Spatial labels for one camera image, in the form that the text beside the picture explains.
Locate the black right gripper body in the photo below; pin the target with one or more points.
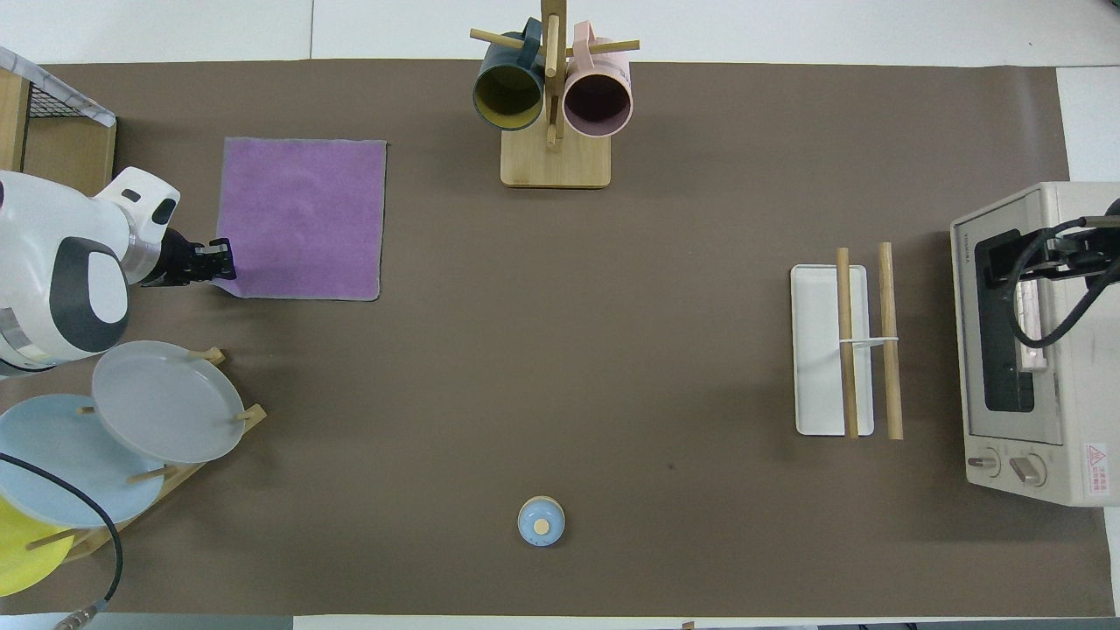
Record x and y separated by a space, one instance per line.
1104 249

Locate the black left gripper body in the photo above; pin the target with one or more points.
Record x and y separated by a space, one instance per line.
175 261

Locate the purple and grey towel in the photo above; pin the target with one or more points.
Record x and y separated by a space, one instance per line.
302 219

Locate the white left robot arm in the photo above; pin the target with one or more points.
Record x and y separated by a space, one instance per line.
44 262

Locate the wooden plate rack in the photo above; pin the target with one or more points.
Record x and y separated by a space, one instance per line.
179 472

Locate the white towel rack wooden bars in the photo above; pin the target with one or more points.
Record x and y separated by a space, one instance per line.
818 350

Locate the beige toaster oven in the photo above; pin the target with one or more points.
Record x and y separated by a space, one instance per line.
1076 411

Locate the grey plate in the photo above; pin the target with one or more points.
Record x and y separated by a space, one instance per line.
166 402

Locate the light blue plate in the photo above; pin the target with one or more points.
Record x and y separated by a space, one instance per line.
61 464

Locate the dark teal mug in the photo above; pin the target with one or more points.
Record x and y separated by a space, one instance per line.
507 96

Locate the yellow plate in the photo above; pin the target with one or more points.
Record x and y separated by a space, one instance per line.
22 551

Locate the wooden mug tree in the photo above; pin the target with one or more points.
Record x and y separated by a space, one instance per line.
556 162

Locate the brown table mat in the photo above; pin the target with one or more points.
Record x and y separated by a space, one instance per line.
612 350

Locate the pink mug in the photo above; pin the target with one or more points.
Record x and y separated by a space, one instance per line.
599 105

